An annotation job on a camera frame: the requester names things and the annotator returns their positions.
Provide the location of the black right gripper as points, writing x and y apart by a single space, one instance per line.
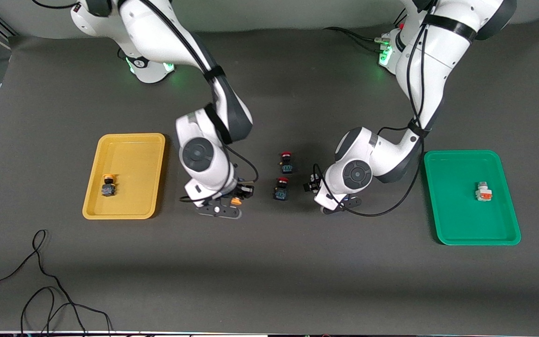
243 190

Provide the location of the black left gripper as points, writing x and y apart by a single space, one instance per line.
315 183

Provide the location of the yellow cap push button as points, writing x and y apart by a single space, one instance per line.
236 201
108 189

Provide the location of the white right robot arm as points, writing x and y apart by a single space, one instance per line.
199 154

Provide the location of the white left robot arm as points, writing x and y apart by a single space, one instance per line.
358 175

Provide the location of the red cap push button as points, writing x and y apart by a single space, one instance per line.
287 166
281 193

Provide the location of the dark grey table mat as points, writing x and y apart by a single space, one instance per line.
269 281

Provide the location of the yellow plastic tray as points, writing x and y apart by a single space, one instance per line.
131 159

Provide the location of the green plastic tray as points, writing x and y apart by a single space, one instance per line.
456 220

